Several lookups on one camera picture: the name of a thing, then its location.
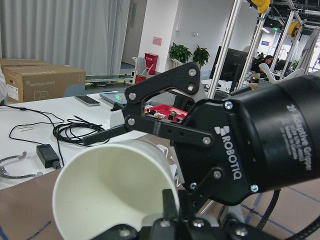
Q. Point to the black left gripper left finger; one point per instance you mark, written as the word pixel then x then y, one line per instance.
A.
pixel 170 211

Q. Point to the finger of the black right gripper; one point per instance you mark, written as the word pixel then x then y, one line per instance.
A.
pixel 185 78
pixel 171 131

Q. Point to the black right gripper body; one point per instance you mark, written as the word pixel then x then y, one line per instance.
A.
pixel 224 170

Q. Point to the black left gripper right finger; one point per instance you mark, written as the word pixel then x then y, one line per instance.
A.
pixel 186 211

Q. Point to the white plastic cup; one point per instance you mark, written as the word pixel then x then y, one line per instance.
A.
pixel 115 183

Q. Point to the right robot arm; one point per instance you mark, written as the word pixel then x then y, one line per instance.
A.
pixel 287 128

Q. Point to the red parts tray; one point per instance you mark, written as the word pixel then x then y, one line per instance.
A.
pixel 165 112

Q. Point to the black monitor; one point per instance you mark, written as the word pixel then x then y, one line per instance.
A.
pixel 232 70

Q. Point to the black smartphone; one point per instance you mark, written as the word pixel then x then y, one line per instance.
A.
pixel 86 100

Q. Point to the black power adapter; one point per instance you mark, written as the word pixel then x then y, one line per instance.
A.
pixel 48 156

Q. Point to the cardboard box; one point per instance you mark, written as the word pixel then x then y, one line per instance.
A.
pixel 31 80

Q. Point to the reacher grabber tool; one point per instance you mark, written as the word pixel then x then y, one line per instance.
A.
pixel 14 168

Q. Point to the aluminium frame post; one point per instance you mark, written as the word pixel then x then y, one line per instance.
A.
pixel 224 47

